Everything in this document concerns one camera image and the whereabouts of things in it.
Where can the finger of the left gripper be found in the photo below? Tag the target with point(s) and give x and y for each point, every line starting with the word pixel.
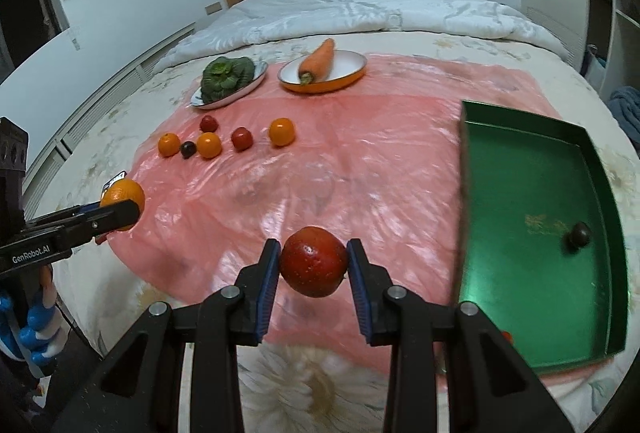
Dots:
pixel 76 230
pixel 57 216

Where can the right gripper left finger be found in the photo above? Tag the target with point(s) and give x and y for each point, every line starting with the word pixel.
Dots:
pixel 137 386

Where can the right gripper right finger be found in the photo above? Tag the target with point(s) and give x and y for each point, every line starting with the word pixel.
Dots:
pixel 490 386

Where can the orange tangerine front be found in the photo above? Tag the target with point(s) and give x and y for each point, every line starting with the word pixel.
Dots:
pixel 129 199

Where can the orange tangerine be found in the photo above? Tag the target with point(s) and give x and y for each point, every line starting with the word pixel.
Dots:
pixel 281 132
pixel 168 145
pixel 208 145
pixel 129 199

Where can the dark plum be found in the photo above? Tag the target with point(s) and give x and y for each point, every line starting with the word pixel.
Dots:
pixel 188 149
pixel 577 238

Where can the left gloved hand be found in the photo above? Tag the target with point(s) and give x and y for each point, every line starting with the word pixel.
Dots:
pixel 32 327

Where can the smartphone in red case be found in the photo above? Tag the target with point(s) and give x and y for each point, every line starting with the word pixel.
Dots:
pixel 119 176

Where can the green shallow tray box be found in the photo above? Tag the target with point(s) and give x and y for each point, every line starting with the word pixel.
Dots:
pixel 526 180

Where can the floral bed sheet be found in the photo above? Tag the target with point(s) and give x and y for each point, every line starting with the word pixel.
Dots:
pixel 302 389

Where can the green leafy vegetable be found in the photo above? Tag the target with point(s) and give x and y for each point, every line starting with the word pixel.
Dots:
pixel 224 76

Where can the dark window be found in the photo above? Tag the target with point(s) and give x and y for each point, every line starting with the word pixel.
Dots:
pixel 26 25

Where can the white plate dark rim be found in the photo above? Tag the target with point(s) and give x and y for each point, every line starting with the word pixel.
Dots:
pixel 259 76

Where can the pink plastic sheet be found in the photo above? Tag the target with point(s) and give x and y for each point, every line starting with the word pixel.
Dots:
pixel 378 161

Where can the orange carrot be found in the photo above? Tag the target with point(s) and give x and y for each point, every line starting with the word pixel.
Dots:
pixel 317 65

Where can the orange enamel dish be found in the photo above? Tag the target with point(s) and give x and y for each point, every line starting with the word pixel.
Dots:
pixel 332 74

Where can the white duvet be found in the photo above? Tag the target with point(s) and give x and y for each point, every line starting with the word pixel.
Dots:
pixel 252 22

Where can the blue folded towel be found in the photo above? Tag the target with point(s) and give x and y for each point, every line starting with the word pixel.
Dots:
pixel 624 105

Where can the white bag on floor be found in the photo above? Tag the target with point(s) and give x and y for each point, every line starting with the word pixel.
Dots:
pixel 593 68

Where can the wall socket left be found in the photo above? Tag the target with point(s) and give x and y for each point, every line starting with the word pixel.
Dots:
pixel 213 8

